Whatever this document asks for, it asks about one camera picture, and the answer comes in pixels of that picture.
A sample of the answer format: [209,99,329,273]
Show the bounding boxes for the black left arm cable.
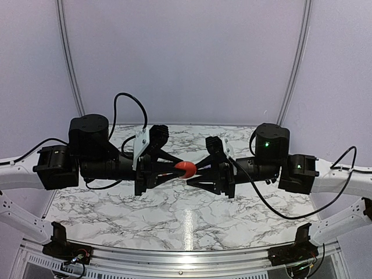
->
[0,92,148,189]

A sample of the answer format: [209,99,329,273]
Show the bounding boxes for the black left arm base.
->
[42,221,93,264]

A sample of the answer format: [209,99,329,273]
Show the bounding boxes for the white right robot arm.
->
[187,123,371,260]

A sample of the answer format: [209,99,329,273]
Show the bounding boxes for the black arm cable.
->
[232,145,357,220]
[0,92,148,189]

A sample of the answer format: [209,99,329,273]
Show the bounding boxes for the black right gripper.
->
[187,154,281,200]

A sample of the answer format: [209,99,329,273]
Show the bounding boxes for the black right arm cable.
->
[232,145,357,220]

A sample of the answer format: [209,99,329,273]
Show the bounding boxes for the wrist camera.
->
[205,136,234,159]
[133,124,169,170]

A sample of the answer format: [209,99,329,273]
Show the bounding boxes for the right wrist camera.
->
[205,136,234,159]

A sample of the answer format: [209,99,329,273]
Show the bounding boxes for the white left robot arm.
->
[1,114,185,259]

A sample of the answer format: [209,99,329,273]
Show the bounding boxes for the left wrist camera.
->
[133,124,169,170]

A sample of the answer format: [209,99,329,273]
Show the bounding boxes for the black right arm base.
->
[267,223,319,266]

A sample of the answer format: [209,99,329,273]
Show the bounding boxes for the aluminium front rail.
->
[17,232,344,279]

